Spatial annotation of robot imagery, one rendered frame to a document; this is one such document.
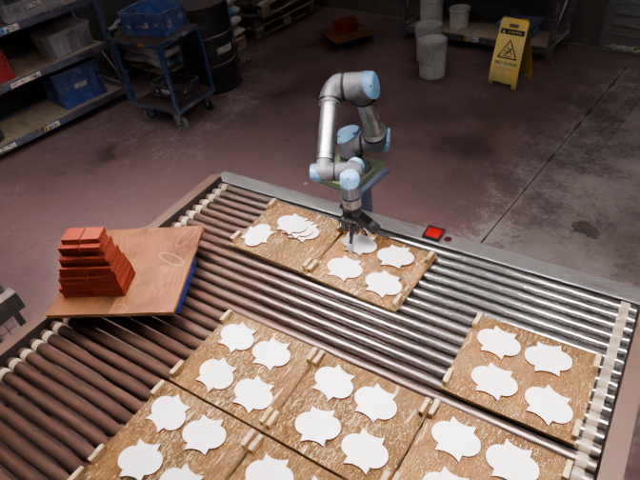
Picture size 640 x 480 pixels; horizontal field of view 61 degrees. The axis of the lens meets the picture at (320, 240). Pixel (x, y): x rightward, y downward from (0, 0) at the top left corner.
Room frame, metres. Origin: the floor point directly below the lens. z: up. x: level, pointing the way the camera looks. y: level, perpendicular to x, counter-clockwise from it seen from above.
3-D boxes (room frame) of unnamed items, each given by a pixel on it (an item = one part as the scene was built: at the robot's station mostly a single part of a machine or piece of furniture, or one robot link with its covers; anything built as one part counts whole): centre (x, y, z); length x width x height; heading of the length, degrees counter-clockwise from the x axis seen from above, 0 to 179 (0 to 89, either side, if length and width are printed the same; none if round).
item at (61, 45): (5.72, 2.27, 0.76); 0.50 x 0.36 x 0.24; 142
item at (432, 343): (1.44, -0.03, 0.90); 1.95 x 0.05 x 0.05; 53
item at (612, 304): (1.80, -0.30, 0.90); 1.95 x 0.05 x 0.05; 53
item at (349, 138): (2.38, -0.22, 1.07); 0.13 x 0.12 x 0.14; 73
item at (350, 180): (1.75, -0.15, 1.24); 0.09 x 0.08 x 0.11; 163
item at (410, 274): (1.61, -0.19, 0.93); 0.41 x 0.35 x 0.02; 50
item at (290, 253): (1.88, 0.13, 0.93); 0.41 x 0.35 x 0.02; 51
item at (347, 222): (1.75, -0.14, 1.08); 0.09 x 0.08 x 0.12; 50
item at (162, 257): (1.69, 0.78, 1.03); 0.50 x 0.50 x 0.02; 81
